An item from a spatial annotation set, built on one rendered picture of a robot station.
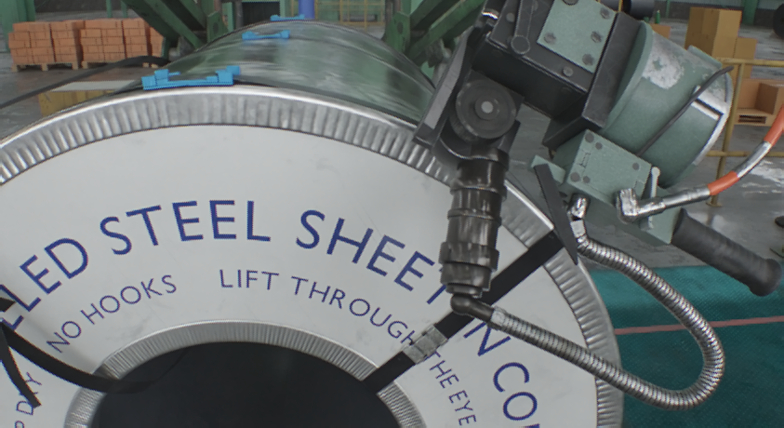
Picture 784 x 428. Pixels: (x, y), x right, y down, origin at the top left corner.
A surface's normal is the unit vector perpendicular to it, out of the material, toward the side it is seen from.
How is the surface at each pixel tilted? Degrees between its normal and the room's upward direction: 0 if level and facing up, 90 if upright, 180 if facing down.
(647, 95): 81
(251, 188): 90
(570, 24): 58
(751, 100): 90
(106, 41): 90
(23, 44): 90
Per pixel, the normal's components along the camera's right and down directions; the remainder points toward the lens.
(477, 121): 0.17, -0.18
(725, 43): 0.11, 0.37
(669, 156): -0.25, 0.62
